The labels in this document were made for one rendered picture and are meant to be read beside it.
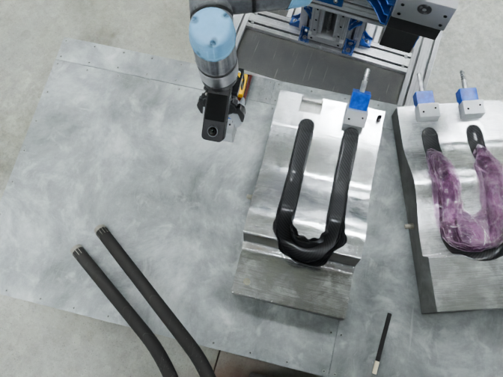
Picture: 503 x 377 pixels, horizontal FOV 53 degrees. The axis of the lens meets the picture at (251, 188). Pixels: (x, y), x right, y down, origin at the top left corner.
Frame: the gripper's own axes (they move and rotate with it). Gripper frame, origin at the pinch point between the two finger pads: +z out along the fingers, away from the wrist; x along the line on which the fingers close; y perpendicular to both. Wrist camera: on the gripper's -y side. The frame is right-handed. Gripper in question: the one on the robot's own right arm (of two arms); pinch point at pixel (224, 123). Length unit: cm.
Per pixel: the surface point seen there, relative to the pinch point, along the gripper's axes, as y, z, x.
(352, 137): 6.1, 6.5, -29.5
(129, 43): 66, 95, 69
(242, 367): -57, 95, -14
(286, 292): -33.0, 9.0, -22.2
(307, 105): 13.0, 8.7, -17.4
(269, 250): -24.5, 8.6, -16.5
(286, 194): -11.8, 4.5, -17.3
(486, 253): -14, 8, -64
